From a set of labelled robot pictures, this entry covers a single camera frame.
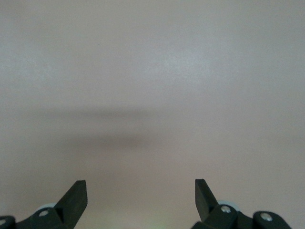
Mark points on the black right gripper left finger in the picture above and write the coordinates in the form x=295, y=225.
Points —
x=74, y=202

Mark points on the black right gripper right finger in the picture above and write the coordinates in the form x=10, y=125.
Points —
x=203, y=202

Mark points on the brown table mat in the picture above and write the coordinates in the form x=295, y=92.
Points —
x=152, y=71

